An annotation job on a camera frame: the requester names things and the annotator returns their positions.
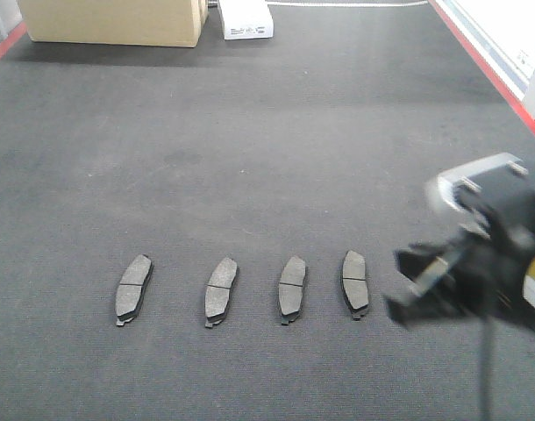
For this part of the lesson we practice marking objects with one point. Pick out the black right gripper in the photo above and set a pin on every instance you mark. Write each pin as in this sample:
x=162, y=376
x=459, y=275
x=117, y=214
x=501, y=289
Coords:
x=488, y=273

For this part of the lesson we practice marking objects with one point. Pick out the grey brake pad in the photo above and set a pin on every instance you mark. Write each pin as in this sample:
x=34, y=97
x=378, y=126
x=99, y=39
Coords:
x=354, y=284
x=218, y=292
x=290, y=289

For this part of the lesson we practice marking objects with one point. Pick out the grey brake pad carried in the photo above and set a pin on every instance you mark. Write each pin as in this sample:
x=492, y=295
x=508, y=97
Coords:
x=132, y=288

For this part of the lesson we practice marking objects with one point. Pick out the red right conveyor strip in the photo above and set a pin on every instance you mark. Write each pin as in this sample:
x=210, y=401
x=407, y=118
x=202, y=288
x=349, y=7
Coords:
x=496, y=80

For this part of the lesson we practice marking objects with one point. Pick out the black conveyor belt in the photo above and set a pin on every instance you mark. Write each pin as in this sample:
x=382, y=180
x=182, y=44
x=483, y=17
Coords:
x=312, y=143

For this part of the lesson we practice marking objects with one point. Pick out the red conveyor edge strip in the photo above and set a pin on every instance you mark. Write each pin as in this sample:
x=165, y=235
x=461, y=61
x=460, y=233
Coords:
x=15, y=35

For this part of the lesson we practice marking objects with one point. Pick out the white small box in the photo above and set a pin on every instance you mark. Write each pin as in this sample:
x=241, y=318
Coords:
x=245, y=19

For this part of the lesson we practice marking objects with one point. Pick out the cardboard box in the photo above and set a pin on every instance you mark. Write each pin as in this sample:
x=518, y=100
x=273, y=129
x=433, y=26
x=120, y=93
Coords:
x=134, y=23

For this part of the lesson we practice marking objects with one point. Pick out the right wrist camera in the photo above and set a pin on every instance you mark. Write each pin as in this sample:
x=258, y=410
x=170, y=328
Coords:
x=480, y=177

